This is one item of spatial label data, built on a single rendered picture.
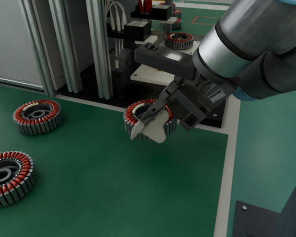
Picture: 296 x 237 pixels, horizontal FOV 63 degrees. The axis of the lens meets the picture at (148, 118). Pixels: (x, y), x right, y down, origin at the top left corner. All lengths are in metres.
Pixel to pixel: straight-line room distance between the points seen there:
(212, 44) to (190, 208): 0.27
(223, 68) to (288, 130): 1.73
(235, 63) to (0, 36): 0.65
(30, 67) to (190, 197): 0.57
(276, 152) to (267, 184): 0.30
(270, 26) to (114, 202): 0.36
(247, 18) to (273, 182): 1.36
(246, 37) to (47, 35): 0.52
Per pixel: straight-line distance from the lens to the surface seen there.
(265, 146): 1.83
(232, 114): 0.69
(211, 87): 0.39
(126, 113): 0.50
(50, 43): 0.72
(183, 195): 0.47
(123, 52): 0.84
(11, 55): 0.82
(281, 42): 0.34
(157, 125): 0.44
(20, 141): 0.64
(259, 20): 0.33
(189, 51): 0.98
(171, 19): 1.00
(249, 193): 1.51
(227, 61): 0.35
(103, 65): 0.64
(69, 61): 0.69
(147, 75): 0.78
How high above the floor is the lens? 1.13
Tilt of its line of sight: 36 degrees down
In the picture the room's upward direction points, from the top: straight up
